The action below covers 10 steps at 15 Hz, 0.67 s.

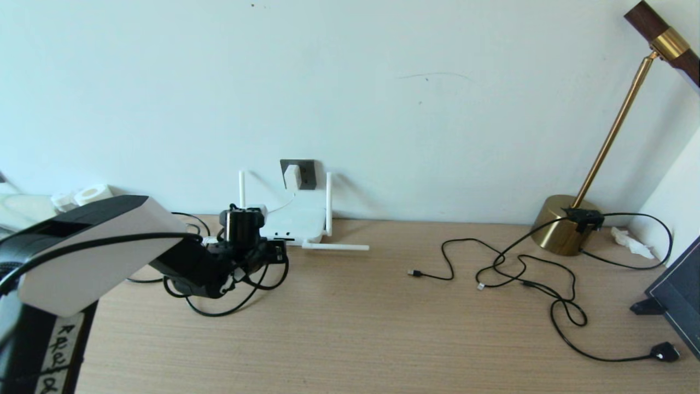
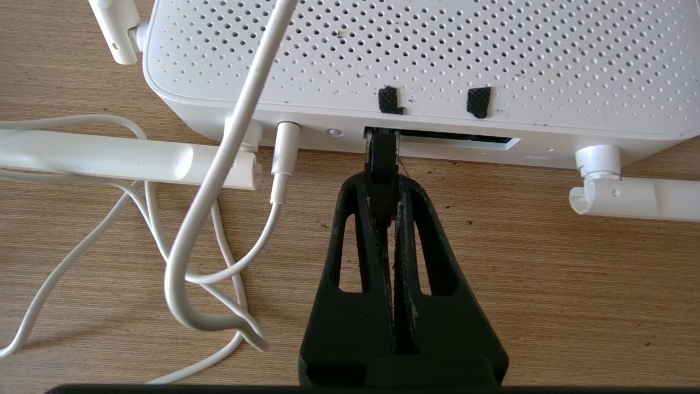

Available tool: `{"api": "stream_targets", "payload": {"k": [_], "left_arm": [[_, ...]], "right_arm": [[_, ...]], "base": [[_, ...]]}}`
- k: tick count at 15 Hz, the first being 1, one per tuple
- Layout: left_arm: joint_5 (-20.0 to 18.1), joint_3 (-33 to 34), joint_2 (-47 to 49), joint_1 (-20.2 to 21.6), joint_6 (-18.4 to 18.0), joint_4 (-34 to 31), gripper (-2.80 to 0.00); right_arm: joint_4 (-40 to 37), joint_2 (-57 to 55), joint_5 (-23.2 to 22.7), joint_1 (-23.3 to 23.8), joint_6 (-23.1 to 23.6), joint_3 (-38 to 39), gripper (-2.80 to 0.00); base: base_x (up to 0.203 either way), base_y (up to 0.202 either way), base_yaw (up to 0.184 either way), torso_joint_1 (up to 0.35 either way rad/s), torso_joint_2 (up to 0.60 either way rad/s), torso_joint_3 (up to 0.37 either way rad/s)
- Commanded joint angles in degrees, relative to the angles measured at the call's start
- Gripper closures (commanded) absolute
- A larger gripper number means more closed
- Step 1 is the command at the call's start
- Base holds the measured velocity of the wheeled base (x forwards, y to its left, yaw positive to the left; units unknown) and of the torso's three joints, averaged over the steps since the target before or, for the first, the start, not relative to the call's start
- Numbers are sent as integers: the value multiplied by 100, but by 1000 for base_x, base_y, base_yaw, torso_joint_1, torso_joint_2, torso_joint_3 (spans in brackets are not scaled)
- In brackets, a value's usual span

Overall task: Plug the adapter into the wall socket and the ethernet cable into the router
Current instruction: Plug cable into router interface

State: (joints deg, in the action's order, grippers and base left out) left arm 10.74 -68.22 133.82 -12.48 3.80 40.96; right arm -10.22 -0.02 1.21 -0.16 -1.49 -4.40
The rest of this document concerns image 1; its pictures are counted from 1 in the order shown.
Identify white toilet paper roll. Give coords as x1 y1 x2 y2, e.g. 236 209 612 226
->
75 185 114 204

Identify grey wall socket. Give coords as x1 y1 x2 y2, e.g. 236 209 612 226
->
279 159 317 190

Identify dark framed panel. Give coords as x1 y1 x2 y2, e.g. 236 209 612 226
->
631 235 700 362

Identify white wifi router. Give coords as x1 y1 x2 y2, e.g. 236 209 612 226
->
238 171 370 251

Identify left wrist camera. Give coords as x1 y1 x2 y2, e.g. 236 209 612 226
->
220 205 266 247

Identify crumpled white tissue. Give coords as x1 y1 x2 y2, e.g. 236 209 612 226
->
611 228 656 260

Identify brass desk lamp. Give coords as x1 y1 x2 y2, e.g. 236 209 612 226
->
532 0 700 257

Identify white bedding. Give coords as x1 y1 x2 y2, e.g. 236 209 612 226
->
0 182 55 230

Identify black lamp power cable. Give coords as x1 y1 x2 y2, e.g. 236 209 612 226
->
476 212 683 364

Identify black ethernet cable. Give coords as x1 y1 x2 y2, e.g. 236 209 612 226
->
126 212 289 317

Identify thin dark wire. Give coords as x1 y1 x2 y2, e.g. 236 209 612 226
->
408 239 578 303

